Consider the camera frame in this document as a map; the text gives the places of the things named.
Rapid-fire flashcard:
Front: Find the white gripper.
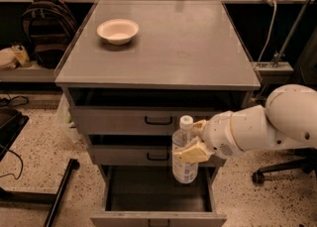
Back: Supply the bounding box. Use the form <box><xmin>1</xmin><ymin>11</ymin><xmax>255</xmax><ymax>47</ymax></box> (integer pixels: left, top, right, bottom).
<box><xmin>173</xmin><ymin>111</ymin><xmax>244</xmax><ymax>164</ymax></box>

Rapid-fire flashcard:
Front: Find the clear plastic water bottle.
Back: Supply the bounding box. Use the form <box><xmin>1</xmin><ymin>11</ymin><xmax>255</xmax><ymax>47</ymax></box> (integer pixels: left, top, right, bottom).
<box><xmin>172</xmin><ymin>115</ymin><xmax>198</xmax><ymax>184</ymax></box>

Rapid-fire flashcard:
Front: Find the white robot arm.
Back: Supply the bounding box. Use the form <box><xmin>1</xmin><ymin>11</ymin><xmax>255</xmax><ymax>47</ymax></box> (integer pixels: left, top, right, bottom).
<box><xmin>172</xmin><ymin>84</ymin><xmax>317</xmax><ymax>163</ymax></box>

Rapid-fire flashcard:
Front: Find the grey bottom drawer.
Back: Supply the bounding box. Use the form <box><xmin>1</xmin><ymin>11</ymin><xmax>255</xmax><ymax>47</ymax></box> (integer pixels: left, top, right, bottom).
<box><xmin>91</xmin><ymin>166</ymin><xmax>226</xmax><ymax>227</ymax></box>

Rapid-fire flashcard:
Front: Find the grey drawer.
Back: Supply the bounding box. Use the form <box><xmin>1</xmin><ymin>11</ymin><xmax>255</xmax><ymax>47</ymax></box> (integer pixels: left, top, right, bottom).
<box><xmin>91</xmin><ymin>166</ymin><xmax>226</xmax><ymax>227</ymax></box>
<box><xmin>86</xmin><ymin>144</ymin><xmax>231</xmax><ymax>168</ymax></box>
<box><xmin>70</xmin><ymin>106</ymin><xmax>221</xmax><ymax>136</ymax></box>

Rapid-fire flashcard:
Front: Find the grey drawer cabinet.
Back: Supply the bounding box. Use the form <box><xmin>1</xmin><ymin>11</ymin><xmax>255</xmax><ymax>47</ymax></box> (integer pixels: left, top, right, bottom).
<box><xmin>53</xmin><ymin>0</ymin><xmax>262</xmax><ymax>227</ymax></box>

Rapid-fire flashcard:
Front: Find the grey middle drawer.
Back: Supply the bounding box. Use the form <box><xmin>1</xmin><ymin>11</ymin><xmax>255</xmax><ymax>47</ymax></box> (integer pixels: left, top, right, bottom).
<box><xmin>86</xmin><ymin>144</ymin><xmax>231</xmax><ymax>168</ymax></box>

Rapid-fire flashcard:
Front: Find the grey top drawer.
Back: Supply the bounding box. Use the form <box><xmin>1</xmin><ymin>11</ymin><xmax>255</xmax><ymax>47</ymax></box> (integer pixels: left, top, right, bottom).
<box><xmin>70</xmin><ymin>106</ymin><xmax>221</xmax><ymax>136</ymax></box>

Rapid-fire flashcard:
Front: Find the black office chair base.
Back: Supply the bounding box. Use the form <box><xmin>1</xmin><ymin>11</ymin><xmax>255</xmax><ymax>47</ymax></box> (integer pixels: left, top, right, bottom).
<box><xmin>252</xmin><ymin>148</ymin><xmax>317</xmax><ymax>185</ymax></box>

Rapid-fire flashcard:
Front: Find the clear plastic bag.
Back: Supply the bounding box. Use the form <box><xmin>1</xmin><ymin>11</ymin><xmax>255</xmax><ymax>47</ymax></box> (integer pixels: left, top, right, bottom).
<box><xmin>55</xmin><ymin>94</ymin><xmax>82</xmax><ymax>143</ymax></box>

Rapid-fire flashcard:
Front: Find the white paper bowl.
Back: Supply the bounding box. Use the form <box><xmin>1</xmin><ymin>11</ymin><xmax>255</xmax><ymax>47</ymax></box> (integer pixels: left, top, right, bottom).
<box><xmin>97</xmin><ymin>19</ymin><xmax>139</xmax><ymax>46</ymax></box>

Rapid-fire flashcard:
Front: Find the black tray at left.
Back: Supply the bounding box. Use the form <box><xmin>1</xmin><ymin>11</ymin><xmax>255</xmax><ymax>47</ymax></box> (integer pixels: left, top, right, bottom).
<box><xmin>0</xmin><ymin>108</ymin><xmax>29</xmax><ymax>161</ymax></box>

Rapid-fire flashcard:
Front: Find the dark backpack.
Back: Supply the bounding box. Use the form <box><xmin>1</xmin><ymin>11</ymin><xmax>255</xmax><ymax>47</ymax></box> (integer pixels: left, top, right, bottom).
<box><xmin>21</xmin><ymin>0</ymin><xmax>78</xmax><ymax>68</ymax></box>

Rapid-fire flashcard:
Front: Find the metal diagonal rod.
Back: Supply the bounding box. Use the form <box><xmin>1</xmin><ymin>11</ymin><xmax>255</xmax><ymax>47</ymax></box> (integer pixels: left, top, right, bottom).
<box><xmin>268</xmin><ymin>0</ymin><xmax>312</xmax><ymax>67</ymax></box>

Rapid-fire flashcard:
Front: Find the white round object on shelf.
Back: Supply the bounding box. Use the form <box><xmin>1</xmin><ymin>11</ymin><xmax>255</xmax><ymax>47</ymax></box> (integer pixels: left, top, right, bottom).
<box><xmin>0</xmin><ymin>48</ymin><xmax>17</xmax><ymax>69</ymax></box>

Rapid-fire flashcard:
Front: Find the black table leg frame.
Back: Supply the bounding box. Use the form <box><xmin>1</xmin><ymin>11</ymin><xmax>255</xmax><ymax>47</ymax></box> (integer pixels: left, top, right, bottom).
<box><xmin>0</xmin><ymin>159</ymin><xmax>80</xmax><ymax>227</ymax></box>

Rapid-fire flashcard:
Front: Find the white power cable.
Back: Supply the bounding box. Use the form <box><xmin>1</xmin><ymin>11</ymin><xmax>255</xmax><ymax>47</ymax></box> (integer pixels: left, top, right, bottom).
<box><xmin>254</xmin><ymin>0</ymin><xmax>278</xmax><ymax>70</ymax></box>

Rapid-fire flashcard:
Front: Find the black floor cable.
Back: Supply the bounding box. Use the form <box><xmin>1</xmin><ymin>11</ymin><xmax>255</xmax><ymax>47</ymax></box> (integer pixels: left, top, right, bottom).
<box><xmin>0</xmin><ymin>143</ymin><xmax>25</xmax><ymax>180</ymax></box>

